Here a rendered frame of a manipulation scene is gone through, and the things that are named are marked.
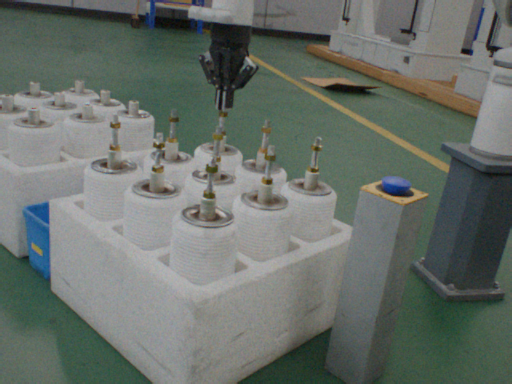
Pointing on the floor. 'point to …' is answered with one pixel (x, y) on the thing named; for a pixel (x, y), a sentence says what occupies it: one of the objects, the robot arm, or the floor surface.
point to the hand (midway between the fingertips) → (224, 100)
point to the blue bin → (39, 237)
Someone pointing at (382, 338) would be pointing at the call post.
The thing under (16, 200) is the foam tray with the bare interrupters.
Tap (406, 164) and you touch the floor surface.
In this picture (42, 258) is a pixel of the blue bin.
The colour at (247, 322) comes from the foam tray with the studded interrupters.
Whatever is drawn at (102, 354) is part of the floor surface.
